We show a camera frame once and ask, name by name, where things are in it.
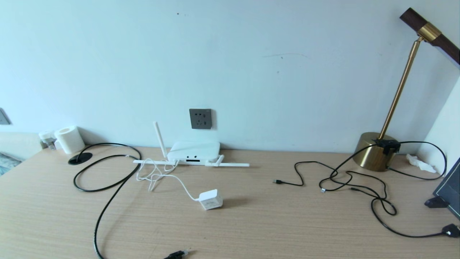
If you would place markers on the crumpled white tissue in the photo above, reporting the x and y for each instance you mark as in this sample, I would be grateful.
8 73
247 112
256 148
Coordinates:
420 163

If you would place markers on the grey wall power socket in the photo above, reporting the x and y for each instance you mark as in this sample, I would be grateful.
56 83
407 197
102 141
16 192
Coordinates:
200 118

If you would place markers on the white power adapter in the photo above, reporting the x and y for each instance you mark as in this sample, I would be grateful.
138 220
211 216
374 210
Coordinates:
210 199

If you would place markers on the beige upholstered furniture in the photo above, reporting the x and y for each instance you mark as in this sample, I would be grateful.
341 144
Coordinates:
18 144

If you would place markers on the white toilet paper roll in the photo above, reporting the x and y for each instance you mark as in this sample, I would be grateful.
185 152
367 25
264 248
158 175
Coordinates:
70 140

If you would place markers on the black round desk grommet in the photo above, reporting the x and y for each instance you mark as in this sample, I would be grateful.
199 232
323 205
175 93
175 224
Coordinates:
79 159

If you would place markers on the patterned grey fabric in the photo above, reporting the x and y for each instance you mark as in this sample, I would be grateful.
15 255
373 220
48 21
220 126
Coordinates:
7 163

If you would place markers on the brass desk lamp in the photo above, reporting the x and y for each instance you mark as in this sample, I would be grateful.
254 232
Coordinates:
373 156

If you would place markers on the white router with antennas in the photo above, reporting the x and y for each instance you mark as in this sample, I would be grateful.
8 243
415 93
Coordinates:
194 149

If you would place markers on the black adapter block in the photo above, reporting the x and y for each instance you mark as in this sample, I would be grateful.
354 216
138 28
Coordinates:
388 145

